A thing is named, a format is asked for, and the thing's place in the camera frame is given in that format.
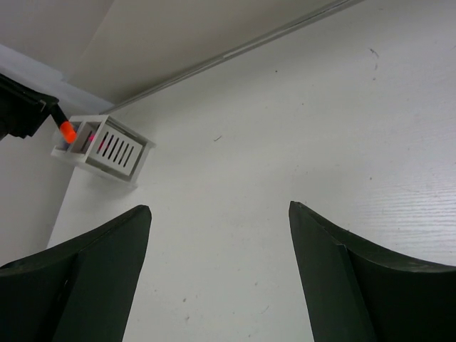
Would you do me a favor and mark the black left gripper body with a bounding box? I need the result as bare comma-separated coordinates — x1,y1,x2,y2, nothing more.
1,74,59,140

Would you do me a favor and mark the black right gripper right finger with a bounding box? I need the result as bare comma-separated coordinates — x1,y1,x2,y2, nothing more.
289,202,455,341

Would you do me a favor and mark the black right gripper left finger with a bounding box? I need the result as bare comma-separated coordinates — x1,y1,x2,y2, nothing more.
1,205,152,341

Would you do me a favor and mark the orange cap highlighter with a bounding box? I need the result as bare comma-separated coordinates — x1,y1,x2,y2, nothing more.
51,105,77,144

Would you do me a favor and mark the pink cap highlighter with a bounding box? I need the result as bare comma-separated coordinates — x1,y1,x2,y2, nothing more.
88,131,106,151

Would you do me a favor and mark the white slatted organizer box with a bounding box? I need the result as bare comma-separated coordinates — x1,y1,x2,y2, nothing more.
51,115,155,187

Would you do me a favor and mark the aluminium table edge rail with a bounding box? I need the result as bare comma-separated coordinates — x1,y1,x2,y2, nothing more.
100,0,361,115

